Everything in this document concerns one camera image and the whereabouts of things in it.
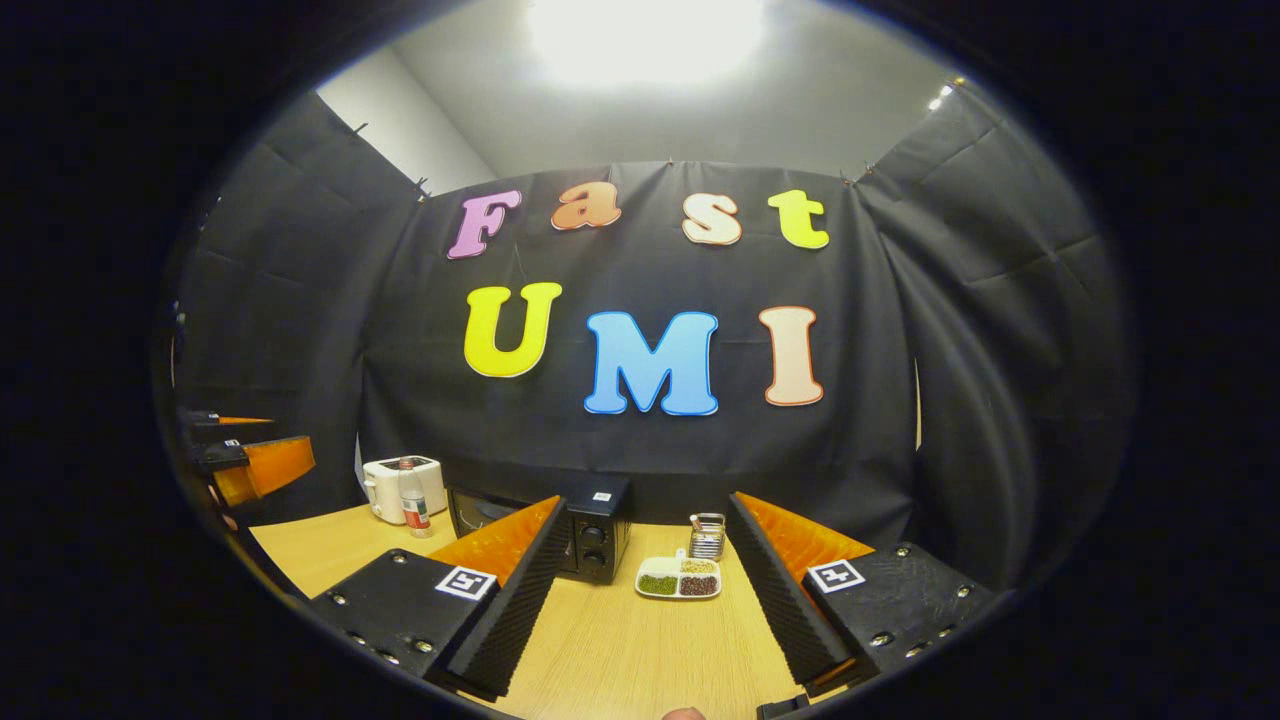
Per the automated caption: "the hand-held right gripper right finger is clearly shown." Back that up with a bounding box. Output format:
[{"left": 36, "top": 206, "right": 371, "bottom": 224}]
[{"left": 727, "top": 490, "right": 996, "bottom": 699}]

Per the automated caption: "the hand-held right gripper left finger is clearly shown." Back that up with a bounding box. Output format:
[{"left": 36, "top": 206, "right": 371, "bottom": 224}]
[{"left": 308, "top": 495, "right": 572, "bottom": 701}]

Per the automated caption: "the black electric oven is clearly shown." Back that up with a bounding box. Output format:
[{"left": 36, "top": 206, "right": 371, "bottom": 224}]
[{"left": 446, "top": 477, "right": 634, "bottom": 585}]

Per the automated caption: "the white divided plate of beans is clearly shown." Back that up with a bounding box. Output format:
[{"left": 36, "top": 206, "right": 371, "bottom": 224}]
[{"left": 635, "top": 555, "right": 722, "bottom": 601}]

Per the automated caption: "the white toaster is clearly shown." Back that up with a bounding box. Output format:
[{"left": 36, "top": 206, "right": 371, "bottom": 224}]
[{"left": 362, "top": 456, "right": 448, "bottom": 526}]

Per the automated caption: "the clear plastic bottle red label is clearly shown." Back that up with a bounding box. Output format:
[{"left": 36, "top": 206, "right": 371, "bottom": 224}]
[{"left": 398, "top": 458, "right": 434, "bottom": 540}]

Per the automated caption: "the black backdrop cloth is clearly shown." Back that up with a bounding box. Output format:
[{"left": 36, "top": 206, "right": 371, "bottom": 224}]
[{"left": 170, "top": 85, "right": 1136, "bottom": 593}]

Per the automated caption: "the large ceiling light panel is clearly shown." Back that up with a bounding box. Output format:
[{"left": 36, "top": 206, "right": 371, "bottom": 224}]
[{"left": 525, "top": 0, "right": 768, "bottom": 87}]

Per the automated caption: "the small wire basket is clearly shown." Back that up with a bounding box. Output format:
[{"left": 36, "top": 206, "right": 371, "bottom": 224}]
[{"left": 688, "top": 513, "right": 728, "bottom": 562}]

